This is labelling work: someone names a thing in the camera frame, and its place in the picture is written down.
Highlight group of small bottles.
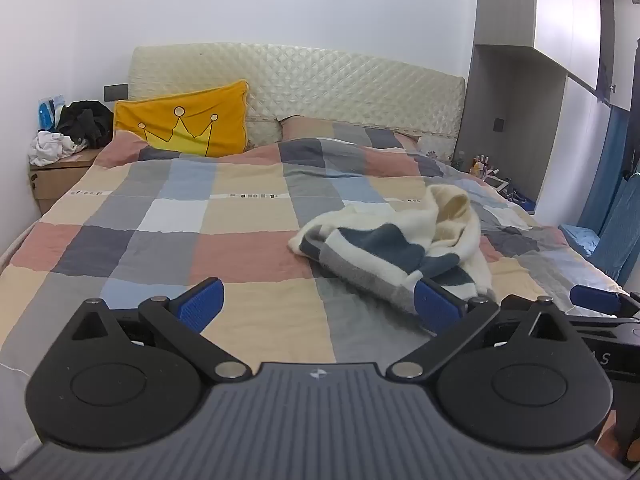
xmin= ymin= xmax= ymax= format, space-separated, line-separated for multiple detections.
xmin=467 ymin=154 xmax=493 ymax=178

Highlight cream bed mattress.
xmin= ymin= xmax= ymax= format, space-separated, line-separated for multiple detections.
xmin=0 ymin=217 xmax=43 ymax=281

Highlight cream sweater with navy pattern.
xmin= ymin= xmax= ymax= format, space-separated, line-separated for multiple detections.
xmin=287 ymin=184 xmax=496 ymax=316

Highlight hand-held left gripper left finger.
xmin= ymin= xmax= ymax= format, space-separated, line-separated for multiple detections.
xmin=70 ymin=276 xmax=249 ymax=383

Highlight wooden nightstand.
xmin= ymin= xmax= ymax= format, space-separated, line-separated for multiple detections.
xmin=27 ymin=147 xmax=103 ymax=216

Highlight blue hanging clothes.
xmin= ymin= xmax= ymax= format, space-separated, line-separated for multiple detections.
xmin=577 ymin=105 xmax=640 ymax=286

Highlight white crumpled clothes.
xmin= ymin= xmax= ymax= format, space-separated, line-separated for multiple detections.
xmin=29 ymin=130 xmax=88 ymax=167

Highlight checkered patchwork quilt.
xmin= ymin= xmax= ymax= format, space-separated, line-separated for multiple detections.
xmin=0 ymin=127 xmax=626 ymax=376

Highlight cream quilted headboard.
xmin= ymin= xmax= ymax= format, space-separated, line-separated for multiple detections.
xmin=127 ymin=42 xmax=466 ymax=153

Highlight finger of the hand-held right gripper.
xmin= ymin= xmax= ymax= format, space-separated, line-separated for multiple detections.
xmin=570 ymin=284 xmax=640 ymax=317
xmin=501 ymin=294 xmax=538 ymax=311

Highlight yellow crown pillow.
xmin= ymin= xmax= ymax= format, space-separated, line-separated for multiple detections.
xmin=113 ymin=79 xmax=250 ymax=157

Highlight grey wardrobe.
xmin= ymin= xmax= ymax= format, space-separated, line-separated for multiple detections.
xmin=452 ymin=0 xmax=640 ymax=216

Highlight black clothes pile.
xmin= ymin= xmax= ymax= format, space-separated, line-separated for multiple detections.
xmin=56 ymin=101 xmax=115 ymax=150

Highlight blue packet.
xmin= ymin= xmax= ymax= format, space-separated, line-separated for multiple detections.
xmin=37 ymin=95 xmax=68 ymax=133

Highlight checkered pillow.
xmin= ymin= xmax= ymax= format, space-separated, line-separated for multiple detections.
xmin=277 ymin=115 xmax=421 ymax=153

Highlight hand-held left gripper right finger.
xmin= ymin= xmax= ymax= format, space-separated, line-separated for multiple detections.
xmin=386 ymin=278 xmax=576 ymax=382

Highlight blue folded cloth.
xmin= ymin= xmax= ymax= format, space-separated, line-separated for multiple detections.
xmin=557 ymin=222 xmax=601 ymax=257

